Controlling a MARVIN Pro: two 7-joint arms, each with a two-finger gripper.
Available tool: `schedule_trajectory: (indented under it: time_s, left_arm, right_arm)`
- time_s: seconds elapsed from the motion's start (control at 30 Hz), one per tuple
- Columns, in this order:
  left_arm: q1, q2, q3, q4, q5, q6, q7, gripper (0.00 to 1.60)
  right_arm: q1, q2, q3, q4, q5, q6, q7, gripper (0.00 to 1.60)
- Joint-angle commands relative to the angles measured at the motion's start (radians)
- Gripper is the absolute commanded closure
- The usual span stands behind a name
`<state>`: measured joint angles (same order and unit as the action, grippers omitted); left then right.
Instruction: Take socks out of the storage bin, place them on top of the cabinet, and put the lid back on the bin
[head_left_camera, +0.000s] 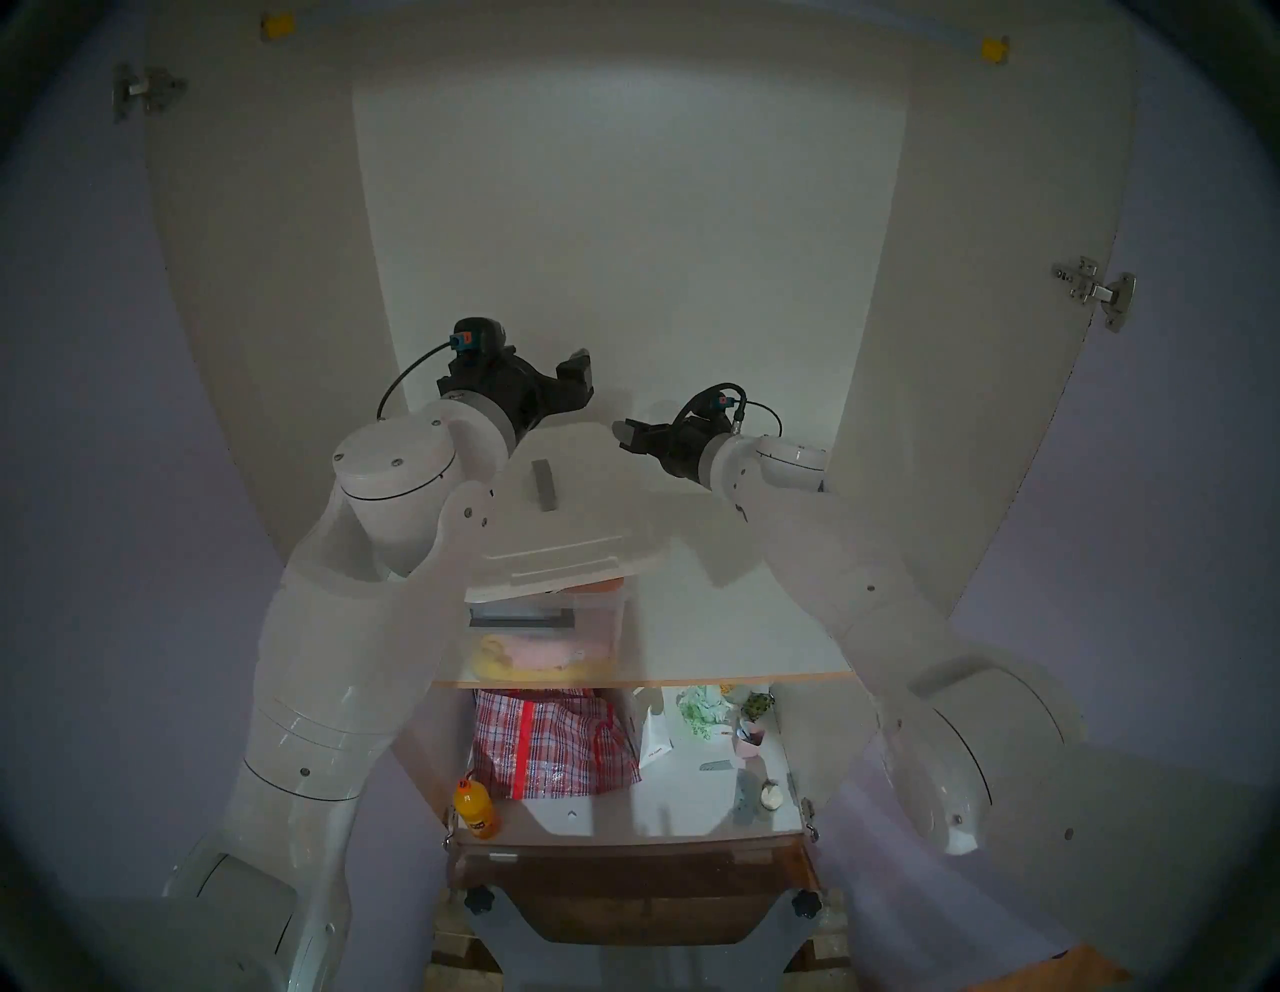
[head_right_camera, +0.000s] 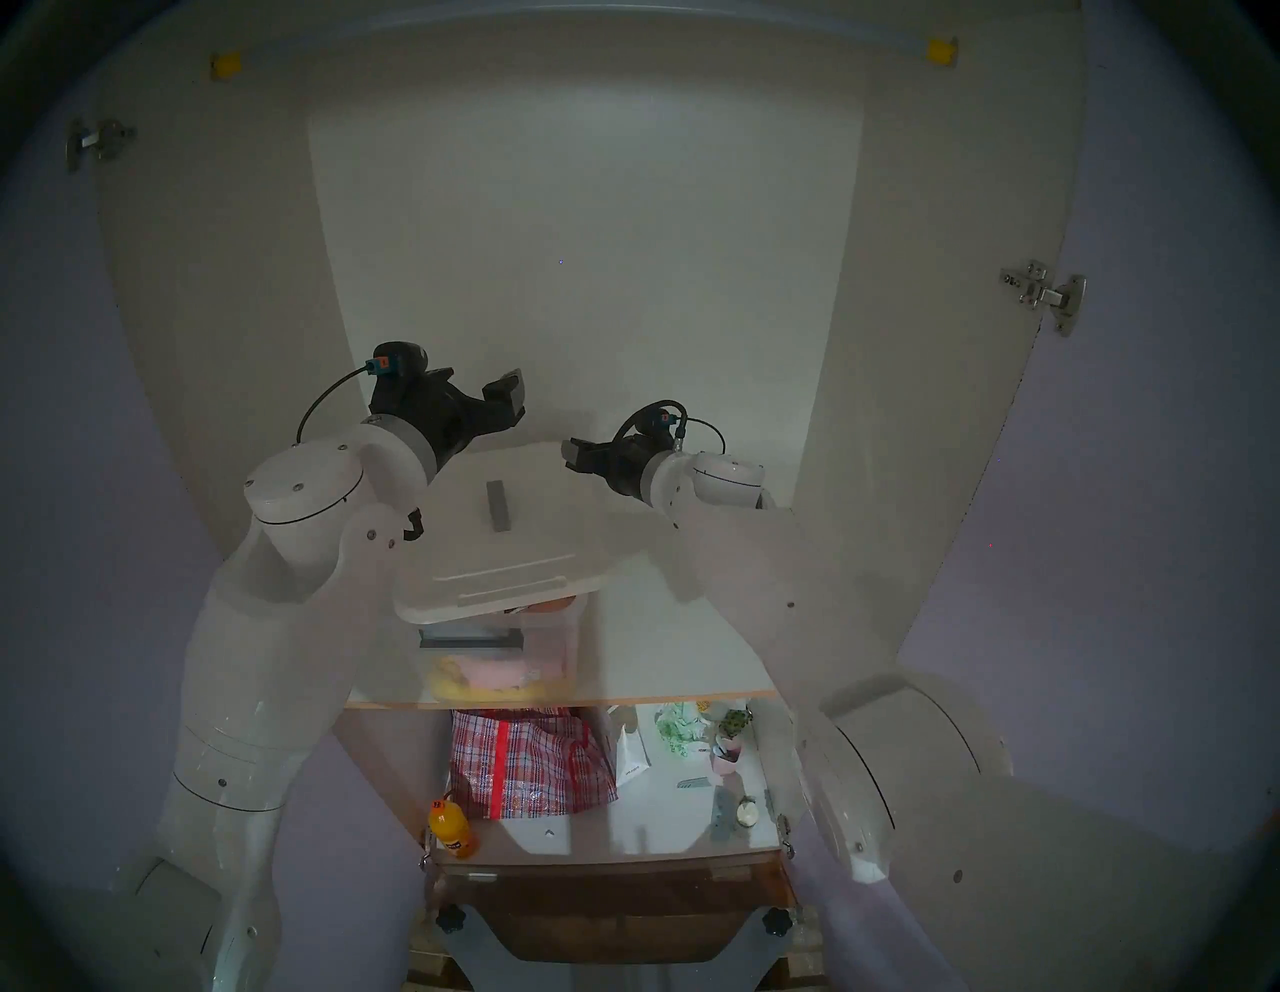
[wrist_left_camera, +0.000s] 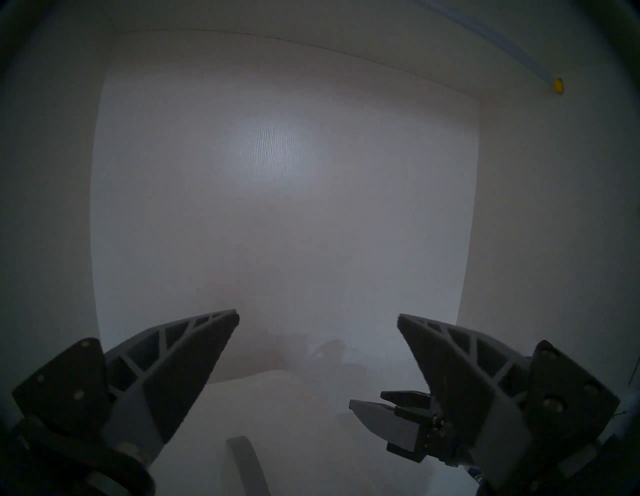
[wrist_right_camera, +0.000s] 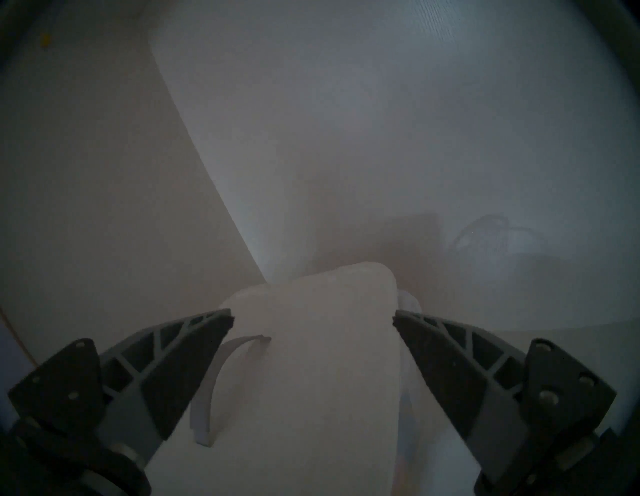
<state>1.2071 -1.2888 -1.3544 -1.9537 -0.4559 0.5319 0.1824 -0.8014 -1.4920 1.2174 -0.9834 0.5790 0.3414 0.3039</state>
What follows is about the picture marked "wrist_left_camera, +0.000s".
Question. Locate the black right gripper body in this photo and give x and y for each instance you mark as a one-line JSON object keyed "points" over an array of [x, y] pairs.
{"points": [[440, 440]]}

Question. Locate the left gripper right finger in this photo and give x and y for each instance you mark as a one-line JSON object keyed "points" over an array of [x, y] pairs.
{"points": [[480, 390]]}

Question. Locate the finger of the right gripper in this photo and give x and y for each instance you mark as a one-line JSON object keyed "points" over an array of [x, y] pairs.
{"points": [[405, 397], [390, 425]]}

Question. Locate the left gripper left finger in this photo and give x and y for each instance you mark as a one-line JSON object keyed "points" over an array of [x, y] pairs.
{"points": [[150, 380]]}

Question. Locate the white plastic bin lid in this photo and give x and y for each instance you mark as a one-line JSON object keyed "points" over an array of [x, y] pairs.
{"points": [[300, 430]]}

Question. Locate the yellow rod bracket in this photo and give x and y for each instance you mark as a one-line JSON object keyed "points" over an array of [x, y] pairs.
{"points": [[558, 86]]}

